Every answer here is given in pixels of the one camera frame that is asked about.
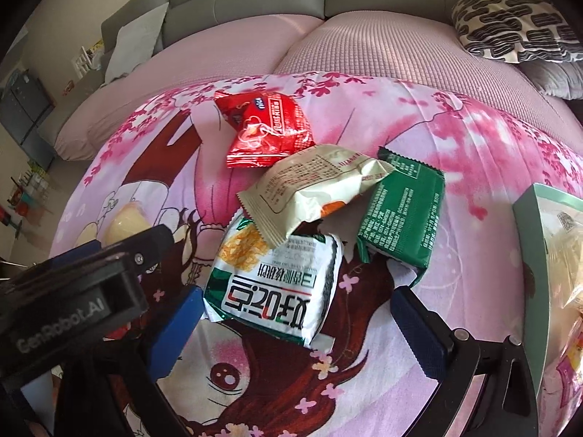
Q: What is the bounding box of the grey cushion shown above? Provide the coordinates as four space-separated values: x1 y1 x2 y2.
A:
519 60 583 101

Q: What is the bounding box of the white green chinese packet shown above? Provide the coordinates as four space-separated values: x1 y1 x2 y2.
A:
204 209 343 352

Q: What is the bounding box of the cream snack packet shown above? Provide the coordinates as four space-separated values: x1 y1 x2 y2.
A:
237 144 394 249

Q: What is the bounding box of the light grey small pillow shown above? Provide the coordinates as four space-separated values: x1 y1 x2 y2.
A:
104 3 169 84

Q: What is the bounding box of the clear cracker packet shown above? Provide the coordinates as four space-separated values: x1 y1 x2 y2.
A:
543 210 583 315

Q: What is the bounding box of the black white patterned pillow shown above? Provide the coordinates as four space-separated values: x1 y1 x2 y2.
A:
451 0 582 64

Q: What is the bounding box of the pink textured sofa cover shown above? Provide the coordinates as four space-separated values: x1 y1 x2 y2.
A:
40 11 582 161

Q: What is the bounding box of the red snack packet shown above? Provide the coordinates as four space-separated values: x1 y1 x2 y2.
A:
214 91 315 168

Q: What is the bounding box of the pale green tray box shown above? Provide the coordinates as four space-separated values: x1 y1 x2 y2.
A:
513 184 582 391

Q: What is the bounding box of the dark grey cabinet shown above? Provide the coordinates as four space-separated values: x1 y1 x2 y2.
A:
1 69 55 171

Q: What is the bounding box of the green snack packet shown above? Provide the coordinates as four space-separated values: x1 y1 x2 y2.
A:
357 147 445 286

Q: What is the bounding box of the pink anime print blanket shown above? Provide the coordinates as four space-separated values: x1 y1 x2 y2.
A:
51 72 582 436

